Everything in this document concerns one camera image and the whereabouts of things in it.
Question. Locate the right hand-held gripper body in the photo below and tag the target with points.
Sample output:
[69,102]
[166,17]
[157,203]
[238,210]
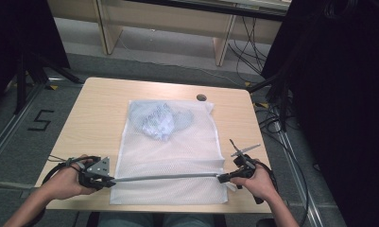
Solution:
[245,165]

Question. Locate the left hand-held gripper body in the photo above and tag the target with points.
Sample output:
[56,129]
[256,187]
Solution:
[97,168]

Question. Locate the white mesh laundry bag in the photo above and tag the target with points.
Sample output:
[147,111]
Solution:
[171,160]

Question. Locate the person's right hand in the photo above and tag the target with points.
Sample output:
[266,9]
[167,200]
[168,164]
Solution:
[259,184]

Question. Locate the person's left hand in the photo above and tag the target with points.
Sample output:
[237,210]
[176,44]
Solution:
[64,183]

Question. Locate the person's legs in jeans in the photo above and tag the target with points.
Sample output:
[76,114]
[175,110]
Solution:
[184,220]

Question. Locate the black metal stand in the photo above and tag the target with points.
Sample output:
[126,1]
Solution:
[283,104]
[21,85]

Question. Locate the light blue crumpled garment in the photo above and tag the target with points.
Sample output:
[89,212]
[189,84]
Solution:
[160,121]

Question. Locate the black curtain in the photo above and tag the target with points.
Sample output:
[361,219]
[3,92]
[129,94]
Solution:
[17,38]
[341,94]

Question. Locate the light wooden desk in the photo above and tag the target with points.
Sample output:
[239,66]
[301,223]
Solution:
[165,19]

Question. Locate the metal floor rail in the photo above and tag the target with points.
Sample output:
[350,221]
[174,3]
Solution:
[299,176]
[10,126]

